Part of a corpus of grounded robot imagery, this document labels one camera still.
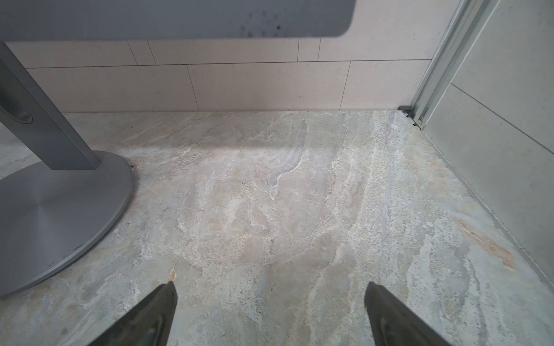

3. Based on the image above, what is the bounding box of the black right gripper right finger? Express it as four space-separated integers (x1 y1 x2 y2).
364 282 450 346

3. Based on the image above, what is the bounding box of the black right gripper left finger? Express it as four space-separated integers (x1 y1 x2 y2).
90 281 178 345

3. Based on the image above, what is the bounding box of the black flat monitor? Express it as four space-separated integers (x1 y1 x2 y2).
1 0 356 42

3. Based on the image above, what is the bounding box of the aluminium corner post right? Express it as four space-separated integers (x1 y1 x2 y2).
398 0 498 129

